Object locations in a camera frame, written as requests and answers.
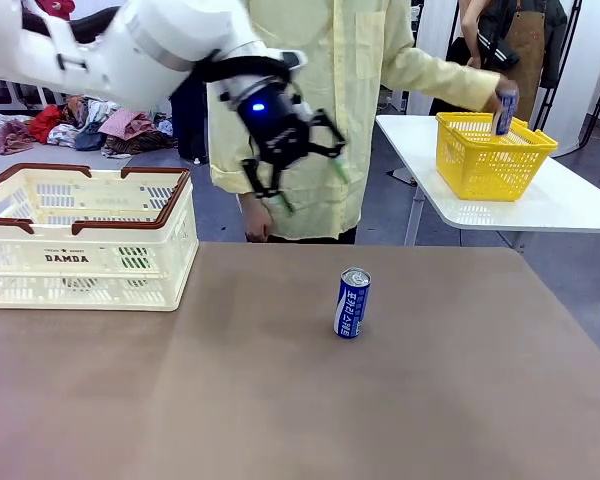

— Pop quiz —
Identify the orange patterned cloth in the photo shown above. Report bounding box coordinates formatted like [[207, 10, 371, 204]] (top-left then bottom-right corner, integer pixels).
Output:
[[62, 94, 89, 129]]

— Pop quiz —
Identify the yellow plastic basket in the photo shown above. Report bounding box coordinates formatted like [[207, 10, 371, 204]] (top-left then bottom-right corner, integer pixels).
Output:
[[435, 112, 560, 202]]

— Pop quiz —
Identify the cream basket with brown handles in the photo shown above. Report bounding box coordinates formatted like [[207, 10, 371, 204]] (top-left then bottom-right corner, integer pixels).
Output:
[[0, 163, 200, 312]]

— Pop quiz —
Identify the maroon plaid cloth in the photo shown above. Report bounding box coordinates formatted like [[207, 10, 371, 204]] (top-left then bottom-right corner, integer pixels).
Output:
[[0, 120, 35, 156]]

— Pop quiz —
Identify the red cloth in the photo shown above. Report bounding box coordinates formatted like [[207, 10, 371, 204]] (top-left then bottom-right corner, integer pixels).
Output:
[[28, 104, 66, 145]]

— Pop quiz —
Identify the person in brown apron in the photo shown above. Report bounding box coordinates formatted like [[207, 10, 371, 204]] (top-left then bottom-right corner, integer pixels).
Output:
[[442, 0, 569, 122]]

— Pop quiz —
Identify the blue drink can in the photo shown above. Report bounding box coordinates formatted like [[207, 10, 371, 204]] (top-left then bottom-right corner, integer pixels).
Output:
[[333, 267, 372, 341], [494, 88, 520, 137]]

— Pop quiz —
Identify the white side table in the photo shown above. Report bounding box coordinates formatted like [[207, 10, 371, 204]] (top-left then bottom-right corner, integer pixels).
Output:
[[374, 114, 600, 246]]

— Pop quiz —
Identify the person's left hand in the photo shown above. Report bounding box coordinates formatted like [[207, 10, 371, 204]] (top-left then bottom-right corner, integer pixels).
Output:
[[484, 74, 520, 114]]

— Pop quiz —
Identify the person in red top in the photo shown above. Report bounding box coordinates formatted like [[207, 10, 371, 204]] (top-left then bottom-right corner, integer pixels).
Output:
[[34, 0, 76, 21]]

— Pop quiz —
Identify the brown striped cloth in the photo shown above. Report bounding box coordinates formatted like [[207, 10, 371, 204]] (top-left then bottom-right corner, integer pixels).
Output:
[[102, 130, 179, 159]]

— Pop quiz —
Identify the navy cloth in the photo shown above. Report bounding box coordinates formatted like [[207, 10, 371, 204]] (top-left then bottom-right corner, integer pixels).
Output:
[[73, 122, 106, 152]]

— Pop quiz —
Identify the person's right forearm yellow sleeve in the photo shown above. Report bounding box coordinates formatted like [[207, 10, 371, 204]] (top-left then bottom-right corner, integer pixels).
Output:
[[207, 84, 255, 195]]

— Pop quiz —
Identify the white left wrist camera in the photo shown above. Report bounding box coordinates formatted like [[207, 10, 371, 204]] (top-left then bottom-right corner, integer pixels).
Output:
[[278, 49, 309, 71]]

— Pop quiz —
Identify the pink checked cloth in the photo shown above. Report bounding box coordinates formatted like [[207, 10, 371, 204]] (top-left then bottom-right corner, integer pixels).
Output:
[[98, 107, 157, 142]]

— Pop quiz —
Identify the white printed cloth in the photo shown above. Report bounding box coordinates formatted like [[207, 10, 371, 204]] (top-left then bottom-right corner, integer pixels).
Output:
[[46, 123, 81, 148]]

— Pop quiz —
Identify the white crumpled cloth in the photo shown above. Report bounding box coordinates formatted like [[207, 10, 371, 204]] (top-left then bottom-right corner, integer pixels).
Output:
[[82, 97, 156, 124]]

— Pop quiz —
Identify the person's right hand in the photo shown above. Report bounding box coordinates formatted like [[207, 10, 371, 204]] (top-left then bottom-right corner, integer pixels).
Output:
[[243, 192, 274, 244]]

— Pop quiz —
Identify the person's left forearm yellow sleeve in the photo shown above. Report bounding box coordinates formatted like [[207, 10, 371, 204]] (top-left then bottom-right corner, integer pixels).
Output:
[[394, 47, 504, 112]]

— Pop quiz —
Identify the black stand pole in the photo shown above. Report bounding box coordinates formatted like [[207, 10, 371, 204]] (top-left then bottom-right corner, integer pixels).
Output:
[[529, 0, 584, 131], [577, 0, 600, 150]]

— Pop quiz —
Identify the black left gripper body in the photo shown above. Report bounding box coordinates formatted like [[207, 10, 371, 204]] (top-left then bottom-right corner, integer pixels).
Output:
[[228, 78, 312, 170]]

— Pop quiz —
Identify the person in yellow shirt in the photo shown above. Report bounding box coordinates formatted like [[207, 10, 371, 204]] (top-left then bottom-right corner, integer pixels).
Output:
[[207, 0, 504, 245]]

